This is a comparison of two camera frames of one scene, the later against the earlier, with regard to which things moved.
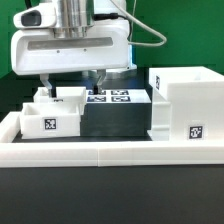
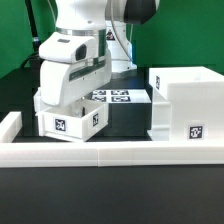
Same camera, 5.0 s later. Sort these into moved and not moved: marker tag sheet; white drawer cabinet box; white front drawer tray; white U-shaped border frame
Moved: white front drawer tray
Not moved: white U-shaped border frame; marker tag sheet; white drawer cabinet box
